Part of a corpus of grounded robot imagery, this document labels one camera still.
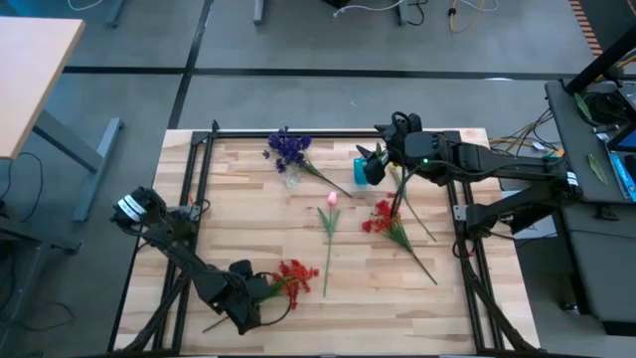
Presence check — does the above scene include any black floor cable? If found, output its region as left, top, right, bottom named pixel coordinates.
left=0, top=151, right=45, bottom=225
left=17, top=301, right=77, bottom=333

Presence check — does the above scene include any tablet with blue screen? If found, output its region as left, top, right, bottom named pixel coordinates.
left=606, top=122, right=636, bottom=153

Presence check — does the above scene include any floor cable bundle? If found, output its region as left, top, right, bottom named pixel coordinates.
left=489, top=107, right=565, bottom=155

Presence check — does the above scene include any yellow floor cable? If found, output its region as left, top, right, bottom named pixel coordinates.
left=446, top=0, right=487, bottom=35

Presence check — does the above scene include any black aluminium table frame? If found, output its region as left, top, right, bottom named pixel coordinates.
left=106, top=118, right=546, bottom=357

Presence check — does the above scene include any coiled black cable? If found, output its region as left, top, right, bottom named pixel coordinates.
left=583, top=90, right=628, bottom=126

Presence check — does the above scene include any blue glass vase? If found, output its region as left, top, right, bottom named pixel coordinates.
left=353, top=157, right=370, bottom=187

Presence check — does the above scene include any light wooden desk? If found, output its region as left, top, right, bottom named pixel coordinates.
left=0, top=17, right=86, bottom=160

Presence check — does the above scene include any green leaf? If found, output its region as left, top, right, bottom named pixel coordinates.
left=573, top=91, right=594, bottom=123
left=587, top=153, right=609, bottom=186

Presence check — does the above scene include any grey desk leg frame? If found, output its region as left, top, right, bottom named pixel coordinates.
left=32, top=111, right=125, bottom=225

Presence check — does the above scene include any grey side table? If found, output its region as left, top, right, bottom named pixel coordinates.
left=544, top=79, right=636, bottom=205

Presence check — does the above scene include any black diagonal beam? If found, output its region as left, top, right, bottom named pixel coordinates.
left=564, top=24, right=636, bottom=95

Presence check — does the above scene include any clear glass vase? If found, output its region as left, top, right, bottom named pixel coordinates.
left=282, top=166, right=302, bottom=190

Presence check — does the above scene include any dark grey desk foot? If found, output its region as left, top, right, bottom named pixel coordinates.
left=0, top=198, right=83, bottom=256

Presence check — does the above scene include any white floor cable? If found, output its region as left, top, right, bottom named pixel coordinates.
left=67, top=0, right=108, bottom=12
left=331, top=0, right=406, bottom=19

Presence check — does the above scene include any pink artificial tulip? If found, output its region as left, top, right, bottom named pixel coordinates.
left=316, top=190, right=342, bottom=298

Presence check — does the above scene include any red artificial flower bunch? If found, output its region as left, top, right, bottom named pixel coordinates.
left=202, top=259, right=321, bottom=334
left=361, top=192, right=439, bottom=286

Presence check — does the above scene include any blue box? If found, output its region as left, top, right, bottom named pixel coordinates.
left=609, top=150, right=636, bottom=203

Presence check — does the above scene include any dark grey bench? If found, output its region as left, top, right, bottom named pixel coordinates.
left=560, top=201, right=636, bottom=337

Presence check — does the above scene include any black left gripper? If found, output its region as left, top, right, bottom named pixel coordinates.
left=226, top=259, right=273, bottom=335

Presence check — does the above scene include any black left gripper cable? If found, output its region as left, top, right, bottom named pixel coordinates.
left=255, top=270, right=295, bottom=328

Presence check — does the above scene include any white paper sheet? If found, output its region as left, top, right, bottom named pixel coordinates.
left=501, top=183, right=558, bottom=241

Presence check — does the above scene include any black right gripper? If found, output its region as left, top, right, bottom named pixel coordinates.
left=356, top=111, right=451, bottom=187

